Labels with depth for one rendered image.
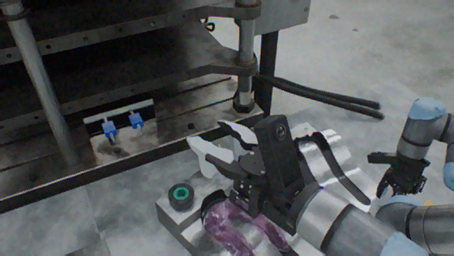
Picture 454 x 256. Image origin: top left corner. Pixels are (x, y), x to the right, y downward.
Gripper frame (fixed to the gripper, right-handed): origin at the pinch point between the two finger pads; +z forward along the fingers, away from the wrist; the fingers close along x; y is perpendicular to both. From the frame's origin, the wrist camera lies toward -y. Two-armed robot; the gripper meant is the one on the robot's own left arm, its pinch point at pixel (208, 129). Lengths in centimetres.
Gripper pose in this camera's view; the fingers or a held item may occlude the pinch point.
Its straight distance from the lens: 61.2
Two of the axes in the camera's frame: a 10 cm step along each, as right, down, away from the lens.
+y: -0.9, 8.0, 5.9
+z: -7.3, -4.6, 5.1
